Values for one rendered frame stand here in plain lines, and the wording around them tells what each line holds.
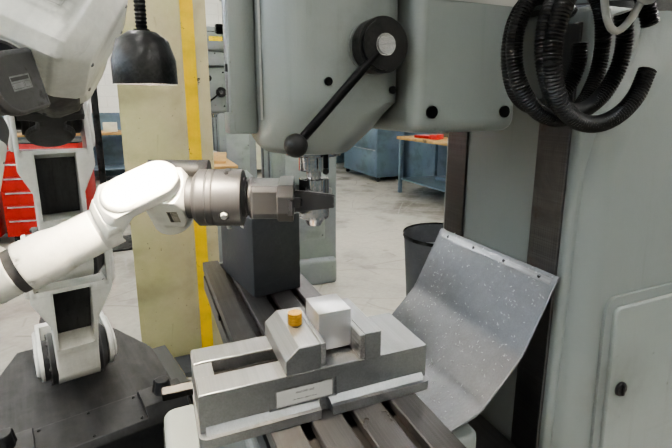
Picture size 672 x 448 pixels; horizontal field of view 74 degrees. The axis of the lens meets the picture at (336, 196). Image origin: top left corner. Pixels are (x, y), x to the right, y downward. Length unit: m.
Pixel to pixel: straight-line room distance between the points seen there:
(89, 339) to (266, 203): 0.89
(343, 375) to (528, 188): 0.45
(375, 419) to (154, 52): 0.56
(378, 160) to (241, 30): 7.39
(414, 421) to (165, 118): 1.95
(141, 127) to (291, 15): 1.83
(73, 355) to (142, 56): 1.05
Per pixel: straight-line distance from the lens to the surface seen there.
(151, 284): 2.54
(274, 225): 1.04
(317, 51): 0.60
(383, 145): 8.00
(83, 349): 1.46
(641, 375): 1.01
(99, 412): 1.44
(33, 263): 0.72
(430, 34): 0.65
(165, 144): 2.38
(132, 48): 0.57
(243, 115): 0.65
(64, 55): 0.90
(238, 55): 0.65
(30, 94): 0.87
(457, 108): 0.68
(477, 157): 0.95
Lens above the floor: 1.38
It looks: 12 degrees down
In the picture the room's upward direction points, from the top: straight up
